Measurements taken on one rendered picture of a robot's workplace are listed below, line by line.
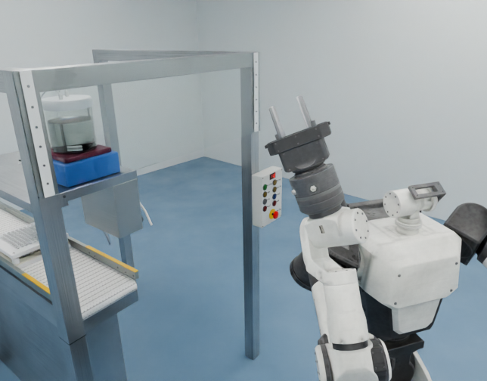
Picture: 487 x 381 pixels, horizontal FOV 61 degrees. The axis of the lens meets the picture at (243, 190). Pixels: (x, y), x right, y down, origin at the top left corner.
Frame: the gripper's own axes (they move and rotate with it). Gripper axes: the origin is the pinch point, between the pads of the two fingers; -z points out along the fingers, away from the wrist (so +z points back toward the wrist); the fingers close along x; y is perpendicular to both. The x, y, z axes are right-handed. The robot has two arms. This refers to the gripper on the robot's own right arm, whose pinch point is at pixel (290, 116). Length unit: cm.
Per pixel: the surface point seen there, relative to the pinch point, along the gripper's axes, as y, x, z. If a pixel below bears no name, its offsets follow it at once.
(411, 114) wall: -345, 58, 42
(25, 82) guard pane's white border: -14, -62, -32
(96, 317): -41, -97, 43
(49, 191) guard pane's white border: -18, -73, -5
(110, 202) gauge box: -46, -75, 5
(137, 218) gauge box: -53, -73, 15
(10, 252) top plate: -52, -132, 11
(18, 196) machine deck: -22, -88, -7
